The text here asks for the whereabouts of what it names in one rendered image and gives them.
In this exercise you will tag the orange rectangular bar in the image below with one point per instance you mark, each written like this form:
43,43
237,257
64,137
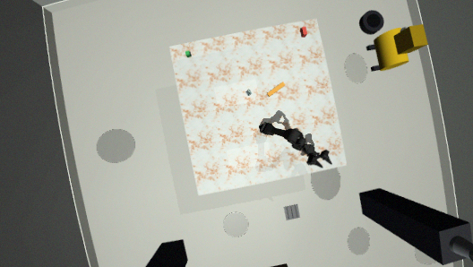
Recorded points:
276,89

